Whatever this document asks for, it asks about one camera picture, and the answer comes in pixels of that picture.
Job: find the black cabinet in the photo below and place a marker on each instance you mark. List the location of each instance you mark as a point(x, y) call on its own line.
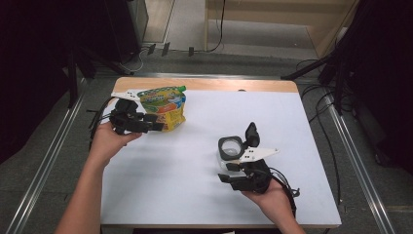
point(125, 26)

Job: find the white paper sheet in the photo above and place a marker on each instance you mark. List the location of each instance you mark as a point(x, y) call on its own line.
point(195, 182)

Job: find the metal floor rail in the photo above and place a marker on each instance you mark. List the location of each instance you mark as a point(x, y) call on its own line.
point(48, 162)
point(360, 169)

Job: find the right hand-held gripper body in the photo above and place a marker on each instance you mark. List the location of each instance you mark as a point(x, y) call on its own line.
point(256, 178)

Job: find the small black floor bracket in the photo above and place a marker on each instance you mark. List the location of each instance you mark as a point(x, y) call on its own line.
point(151, 48)
point(165, 49)
point(191, 51)

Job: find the black metal stand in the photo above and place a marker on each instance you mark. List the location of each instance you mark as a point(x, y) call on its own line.
point(72, 81)

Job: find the black tripod stand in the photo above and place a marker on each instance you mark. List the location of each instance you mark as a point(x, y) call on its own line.
point(339, 84)

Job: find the dark curtain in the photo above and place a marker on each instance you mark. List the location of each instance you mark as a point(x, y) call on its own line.
point(32, 65)
point(386, 65)

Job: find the light wooden shelf unit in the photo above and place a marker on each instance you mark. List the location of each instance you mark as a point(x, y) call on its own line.
point(276, 13)

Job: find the yellow spouted refill pouch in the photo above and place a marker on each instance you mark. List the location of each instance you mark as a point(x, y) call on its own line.
point(165, 104)

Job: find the person's right hand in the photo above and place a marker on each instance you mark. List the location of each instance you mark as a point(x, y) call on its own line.
point(276, 203)

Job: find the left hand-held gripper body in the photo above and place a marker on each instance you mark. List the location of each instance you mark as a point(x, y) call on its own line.
point(125, 118)

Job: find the person's left hand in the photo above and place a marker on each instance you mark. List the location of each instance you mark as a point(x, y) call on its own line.
point(107, 143)

